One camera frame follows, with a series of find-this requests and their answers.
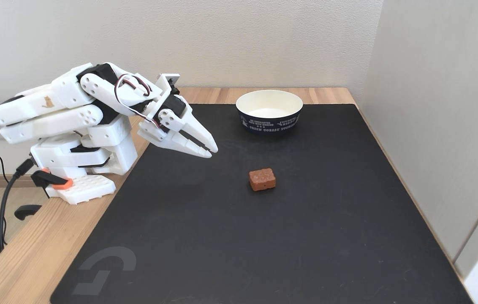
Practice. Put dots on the brown brick toy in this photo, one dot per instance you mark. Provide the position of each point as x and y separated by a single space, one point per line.
262 179

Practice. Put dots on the black orange table clamp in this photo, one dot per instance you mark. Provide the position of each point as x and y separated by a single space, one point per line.
60 184

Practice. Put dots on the white paper bowl navy band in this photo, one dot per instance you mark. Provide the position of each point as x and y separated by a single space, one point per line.
269 110

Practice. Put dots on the black desk mat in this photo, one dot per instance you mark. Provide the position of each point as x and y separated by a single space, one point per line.
264 236

